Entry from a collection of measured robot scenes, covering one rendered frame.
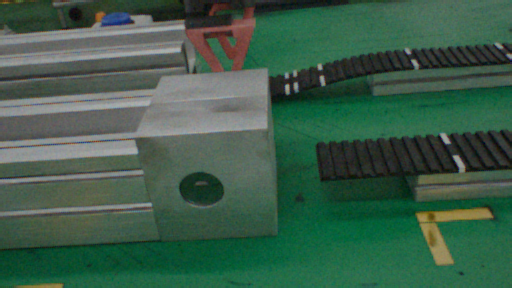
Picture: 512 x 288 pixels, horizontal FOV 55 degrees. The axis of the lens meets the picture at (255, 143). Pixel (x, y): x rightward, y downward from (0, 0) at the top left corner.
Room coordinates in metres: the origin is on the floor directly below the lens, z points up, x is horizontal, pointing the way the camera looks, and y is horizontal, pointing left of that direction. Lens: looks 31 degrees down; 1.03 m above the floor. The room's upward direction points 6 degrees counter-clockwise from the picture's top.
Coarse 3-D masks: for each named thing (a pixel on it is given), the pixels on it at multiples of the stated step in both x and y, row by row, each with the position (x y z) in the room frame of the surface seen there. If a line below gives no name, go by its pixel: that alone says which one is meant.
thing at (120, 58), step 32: (64, 32) 0.58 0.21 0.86; (96, 32) 0.56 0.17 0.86; (128, 32) 0.55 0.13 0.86; (160, 32) 0.55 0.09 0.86; (0, 64) 0.49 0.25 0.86; (32, 64) 0.49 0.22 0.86; (64, 64) 0.49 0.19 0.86; (96, 64) 0.48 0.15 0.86; (128, 64) 0.48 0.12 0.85; (160, 64) 0.48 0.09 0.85; (192, 64) 0.53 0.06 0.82; (0, 96) 0.49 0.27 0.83; (32, 96) 0.49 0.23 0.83
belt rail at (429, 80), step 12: (396, 72) 0.49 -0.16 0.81; (408, 72) 0.49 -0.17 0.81; (420, 72) 0.48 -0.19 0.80; (432, 72) 0.48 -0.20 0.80; (444, 72) 0.48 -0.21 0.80; (456, 72) 0.48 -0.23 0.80; (468, 72) 0.48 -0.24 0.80; (480, 72) 0.48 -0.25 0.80; (492, 72) 0.48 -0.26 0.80; (504, 72) 0.48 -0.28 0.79; (372, 84) 0.50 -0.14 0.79; (384, 84) 0.49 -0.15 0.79; (396, 84) 0.49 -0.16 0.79; (408, 84) 0.49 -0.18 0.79; (420, 84) 0.48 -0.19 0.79; (432, 84) 0.48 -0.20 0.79; (444, 84) 0.48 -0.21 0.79; (456, 84) 0.48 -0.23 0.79; (468, 84) 0.48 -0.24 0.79; (480, 84) 0.48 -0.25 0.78; (492, 84) 0.48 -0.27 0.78; (504, 84) 0.48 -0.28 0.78
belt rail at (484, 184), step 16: (416, 176) 0.30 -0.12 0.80; (432, 176) 0.30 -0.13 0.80; (448, 176) 0.30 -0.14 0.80; (464, 176) 0.30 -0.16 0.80; (480, 176) 0.30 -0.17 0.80; (496, 176) 0.29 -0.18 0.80; (416, 192) 0.30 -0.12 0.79; (432, 192) 0.30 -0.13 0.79; (448, 192) 0.30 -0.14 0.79; (464, 192) 0.30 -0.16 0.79; (480, 192) 0.29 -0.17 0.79; (496, 192) 0.29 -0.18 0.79
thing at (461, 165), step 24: (336, 144) 0.34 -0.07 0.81; (360, 144) 0.34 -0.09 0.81; (384, 144) 0.33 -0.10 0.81; (408, 144) 0.33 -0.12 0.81; (432, 144) 0.33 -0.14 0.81; (456, 144) 0.33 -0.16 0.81; (480, 144) 0.32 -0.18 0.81; (504, 144) 0.32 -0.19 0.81; (336, 168) 0.31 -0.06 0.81; (360, 168) 0.31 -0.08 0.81; (384, 168) 0.31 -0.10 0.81; (408, 168) 0.30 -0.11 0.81; (432, 168) 0.29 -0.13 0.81; (456, 168) 0.29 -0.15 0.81; (480, 168) 0.29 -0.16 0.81; (504, 168) 0.29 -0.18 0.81
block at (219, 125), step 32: (160, 96) 0.35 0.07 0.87; (192, 96) 0.34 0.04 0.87; (224, 96) 0.33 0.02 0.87; (256, 96) 0.33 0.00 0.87; (160, 128) 0.29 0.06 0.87; (192, 128) 0.29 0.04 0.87; (224, 128) 0.28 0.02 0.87; (256, 128) 0.28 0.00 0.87; (160, 160) 0.28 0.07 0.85; (192, 160) 0.28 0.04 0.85; (224, 160) 0.28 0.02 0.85; (256, 160) 0.28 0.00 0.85; (160, 192) 0.29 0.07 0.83; (192, 192) 0.29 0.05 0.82; (224, 192) 0.28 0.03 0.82; (256, 192) 0.28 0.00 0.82; (160, 224) 0.29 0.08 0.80; (192, 224) 0.28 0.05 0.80; (224, 224) 0.28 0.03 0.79; (256, 224) 0.28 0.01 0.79
